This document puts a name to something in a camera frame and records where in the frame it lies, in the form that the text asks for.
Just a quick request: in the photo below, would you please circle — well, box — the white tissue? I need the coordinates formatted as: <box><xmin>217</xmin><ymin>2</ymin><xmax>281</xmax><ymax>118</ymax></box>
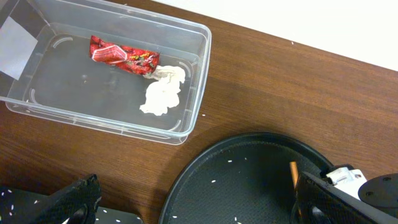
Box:
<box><xmin>139</xmin><ymin>65</ymin><xmax>185</xmax><ymax>116</ymax></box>

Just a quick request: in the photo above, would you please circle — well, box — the red snack wrapper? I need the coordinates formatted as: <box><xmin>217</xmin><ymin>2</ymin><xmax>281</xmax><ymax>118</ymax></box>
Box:
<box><xmin>89</xmin><ymin>35</ymin><xmax>160</xmax><ymax>75</ymax></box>

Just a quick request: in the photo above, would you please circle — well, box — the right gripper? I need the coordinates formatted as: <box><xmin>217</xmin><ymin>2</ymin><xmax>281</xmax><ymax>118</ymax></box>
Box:
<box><xmin>320</xmin><ymin>164</ymin><xmax>367</xmax><ymax>199</ymax></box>

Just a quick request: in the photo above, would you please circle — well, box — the round black tray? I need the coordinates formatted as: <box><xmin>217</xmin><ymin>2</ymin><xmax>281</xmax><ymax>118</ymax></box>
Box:
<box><xmin>159</xmin><ymin>133</ymin><xmax>333</xmax><ymax>224</ymax></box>

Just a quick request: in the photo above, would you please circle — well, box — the wooden chopstick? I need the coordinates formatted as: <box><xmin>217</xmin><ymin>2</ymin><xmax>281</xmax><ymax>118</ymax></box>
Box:
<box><xmin>289</xmin><ymin>161</ymin><xmax>299</xmax><ymax>188</ymax></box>

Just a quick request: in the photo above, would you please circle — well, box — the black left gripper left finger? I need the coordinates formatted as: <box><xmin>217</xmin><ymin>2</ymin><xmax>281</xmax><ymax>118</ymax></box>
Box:
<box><xmin>1</xmin><ymin>174</ymin><xmax>101</xmax><ymax>224</ymax></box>

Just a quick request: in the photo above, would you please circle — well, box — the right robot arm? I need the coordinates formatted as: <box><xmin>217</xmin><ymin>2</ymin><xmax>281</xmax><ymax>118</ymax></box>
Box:
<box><xmin>321</xmin><ymin>164</ymin><xmax>397</xmax><ymax>218</ymax></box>

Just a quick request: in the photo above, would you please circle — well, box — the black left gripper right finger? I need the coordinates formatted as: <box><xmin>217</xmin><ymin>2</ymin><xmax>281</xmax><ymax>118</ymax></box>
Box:
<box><xmin>294</xmin><ymin>172</ymin><xmax>397</xmax><ymax>224</ymax></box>

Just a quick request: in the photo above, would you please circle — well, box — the black rectangular bin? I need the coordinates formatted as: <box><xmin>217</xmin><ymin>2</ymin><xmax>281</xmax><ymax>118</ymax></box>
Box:
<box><xmin>1</xmin><ymin>186</ymin><xmax>144</xmax><ymax>224</ymax></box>

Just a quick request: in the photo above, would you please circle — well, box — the clear plastic bin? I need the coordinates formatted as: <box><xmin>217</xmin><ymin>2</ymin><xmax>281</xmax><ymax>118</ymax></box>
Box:
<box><xmin>1</xmin><ymin>0</ymin><xmax>211</xmax><ymax>145</ymax></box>

